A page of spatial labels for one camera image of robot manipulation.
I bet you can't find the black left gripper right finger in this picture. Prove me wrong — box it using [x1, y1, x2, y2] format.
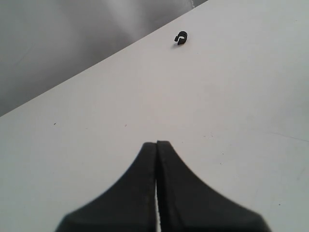
[156, 141, 270, 232]

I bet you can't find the small black plastic clip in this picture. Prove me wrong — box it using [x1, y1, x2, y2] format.
[174, 31, 188, 45]

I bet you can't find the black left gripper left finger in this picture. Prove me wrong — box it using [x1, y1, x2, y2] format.
[56, 143, 156, 232]

